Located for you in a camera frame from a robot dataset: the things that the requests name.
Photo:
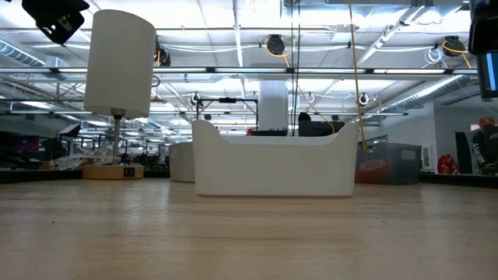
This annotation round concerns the orange tape roll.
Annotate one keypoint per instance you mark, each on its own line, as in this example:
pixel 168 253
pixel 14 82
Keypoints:
pixel 373 177

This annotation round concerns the large black display screen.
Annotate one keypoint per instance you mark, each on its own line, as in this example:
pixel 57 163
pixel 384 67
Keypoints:
pixel 488 78

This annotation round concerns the white shade wooden base lamp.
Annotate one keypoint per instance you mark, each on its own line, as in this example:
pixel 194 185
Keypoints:
pixel 124 58

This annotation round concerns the red bag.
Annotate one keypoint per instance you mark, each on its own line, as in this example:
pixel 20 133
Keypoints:
pixel 447 165

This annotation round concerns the translucent grey plastic bin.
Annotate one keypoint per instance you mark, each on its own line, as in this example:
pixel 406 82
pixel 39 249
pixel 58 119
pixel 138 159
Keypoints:
pixel 404 171

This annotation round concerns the black background monitor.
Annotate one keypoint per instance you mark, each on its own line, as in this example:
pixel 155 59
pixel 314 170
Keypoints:
pixel 323 128

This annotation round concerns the light grey plastic bin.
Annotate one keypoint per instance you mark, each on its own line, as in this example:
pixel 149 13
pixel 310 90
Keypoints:
pixel 183 163

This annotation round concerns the white round column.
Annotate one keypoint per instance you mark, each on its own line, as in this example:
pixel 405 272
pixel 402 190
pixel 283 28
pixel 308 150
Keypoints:
pixel 273 105

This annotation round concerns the large white plastic bin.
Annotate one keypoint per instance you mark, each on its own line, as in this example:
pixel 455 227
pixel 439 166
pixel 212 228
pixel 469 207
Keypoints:
pixel 272 167

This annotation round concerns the black table edge rail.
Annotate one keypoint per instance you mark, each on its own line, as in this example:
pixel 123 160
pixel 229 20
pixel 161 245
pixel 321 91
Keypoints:
pixel 39 176

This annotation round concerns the black background frame rig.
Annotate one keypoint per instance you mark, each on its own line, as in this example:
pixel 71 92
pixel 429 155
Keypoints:
pixel 227 100

